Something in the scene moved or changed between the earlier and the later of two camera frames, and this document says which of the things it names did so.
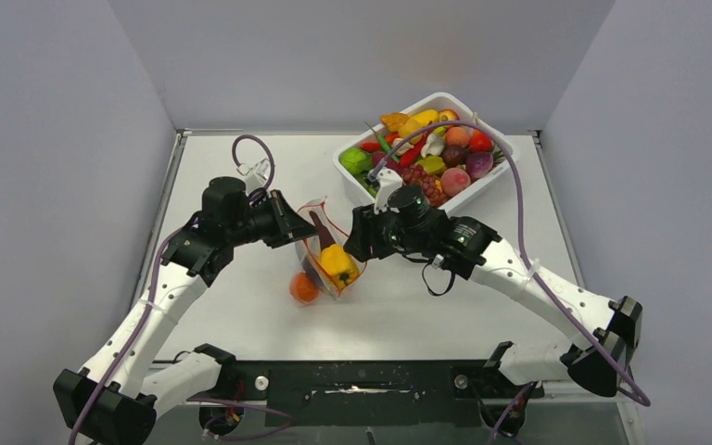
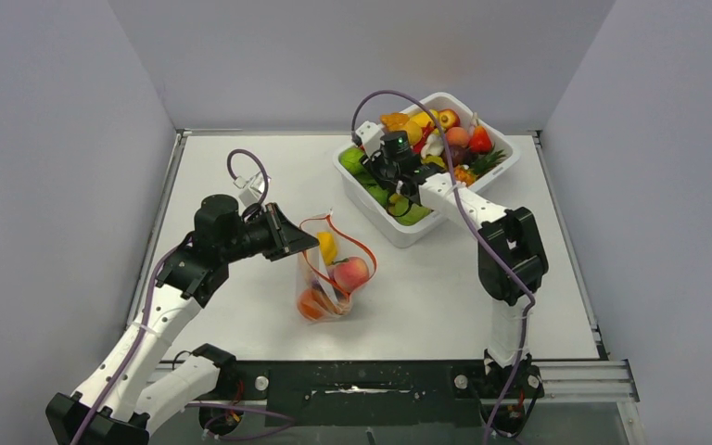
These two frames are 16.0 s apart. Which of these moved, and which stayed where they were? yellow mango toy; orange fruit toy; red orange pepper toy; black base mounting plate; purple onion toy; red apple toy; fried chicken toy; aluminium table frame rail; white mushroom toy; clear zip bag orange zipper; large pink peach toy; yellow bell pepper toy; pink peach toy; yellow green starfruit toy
Moved: clear zip bag orange zipper; yellow bell pepper toy; orange fruit toy; purple onion toy; large pink peach toy
Stayed: white mushroom toy; red orange pepper toy; pink peach toy; black base mounting plate; fried chicken toy; red apple toy; yellow mango toy; yellow green starfruit toy; aluminium table frame rail
